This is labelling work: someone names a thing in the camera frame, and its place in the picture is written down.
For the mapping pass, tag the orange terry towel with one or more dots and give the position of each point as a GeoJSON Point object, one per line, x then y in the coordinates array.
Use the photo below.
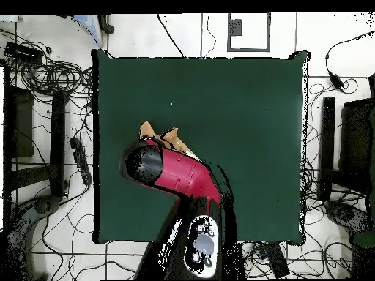
{"type": "Point", "coordinates": [146, 130]}

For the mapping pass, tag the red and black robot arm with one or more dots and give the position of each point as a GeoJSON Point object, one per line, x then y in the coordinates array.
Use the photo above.
{"type": "Point", "coordinates": [181, 172]}

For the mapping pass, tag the black flat box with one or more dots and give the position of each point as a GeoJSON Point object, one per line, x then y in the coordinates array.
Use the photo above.
{"type": "Point", "coordinates": [23, 52]}

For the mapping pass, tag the dark green table cloth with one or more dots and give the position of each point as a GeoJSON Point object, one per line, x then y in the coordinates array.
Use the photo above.
{"type": "Point", "coordinates": [131, 87]}

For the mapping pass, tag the black power strip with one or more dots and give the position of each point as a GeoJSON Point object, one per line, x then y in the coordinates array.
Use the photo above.
{"type": "Point", "coordinates": [80, 159]}

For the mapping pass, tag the dark grey floor box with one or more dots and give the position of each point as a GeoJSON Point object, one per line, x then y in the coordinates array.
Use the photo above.
{"type": "Point", "coordinates": [235, 27]}

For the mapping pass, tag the black rectangular box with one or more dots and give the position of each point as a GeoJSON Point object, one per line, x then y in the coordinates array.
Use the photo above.
{"type": "Point", "coordinates": [277, 260]}

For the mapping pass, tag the grey caster leg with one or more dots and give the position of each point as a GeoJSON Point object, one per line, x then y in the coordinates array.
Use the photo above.
{"type": "Point", "coordinates": [44, 205]}
{"type": "Point", "coordinates": [344, 213]}

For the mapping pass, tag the black metal stand frame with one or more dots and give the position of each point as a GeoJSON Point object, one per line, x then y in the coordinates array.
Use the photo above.
{"type": "Point", "coordinates": [327, 140]}
{"type": "Point", "coordinates": [57, 140]}

